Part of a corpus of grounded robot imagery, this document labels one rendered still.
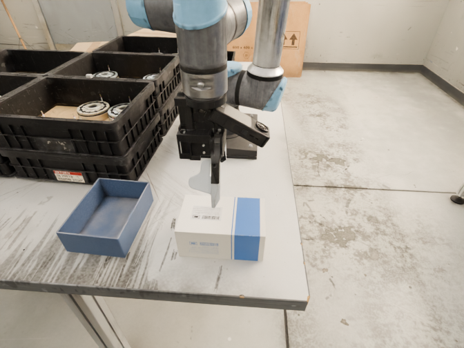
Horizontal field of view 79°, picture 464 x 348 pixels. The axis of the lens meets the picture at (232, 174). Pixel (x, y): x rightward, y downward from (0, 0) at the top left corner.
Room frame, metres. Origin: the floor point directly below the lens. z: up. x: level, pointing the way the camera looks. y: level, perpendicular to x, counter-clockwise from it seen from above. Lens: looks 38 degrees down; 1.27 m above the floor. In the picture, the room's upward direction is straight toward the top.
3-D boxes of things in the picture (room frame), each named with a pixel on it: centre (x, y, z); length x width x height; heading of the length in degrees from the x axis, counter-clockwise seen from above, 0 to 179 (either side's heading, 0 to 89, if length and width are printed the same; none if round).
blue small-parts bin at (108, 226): (0.51, 0.31, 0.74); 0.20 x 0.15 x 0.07; 173
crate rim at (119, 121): (0.81, 0.47, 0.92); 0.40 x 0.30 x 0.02; 82
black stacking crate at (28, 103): (0.81, 0.47, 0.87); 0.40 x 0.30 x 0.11; 82
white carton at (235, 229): (0.46, 0.02, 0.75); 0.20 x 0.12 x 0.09; 86
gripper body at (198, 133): (0.46, 0.05, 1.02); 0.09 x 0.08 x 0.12; 86
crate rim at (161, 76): (1.10, 0.43, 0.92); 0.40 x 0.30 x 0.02; 82
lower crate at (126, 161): (0.81, 0.47, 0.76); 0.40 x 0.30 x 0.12; 82
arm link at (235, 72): (0.95, 0.02, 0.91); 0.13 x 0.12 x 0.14; 70
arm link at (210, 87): (0.46, 0.05, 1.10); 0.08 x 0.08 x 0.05
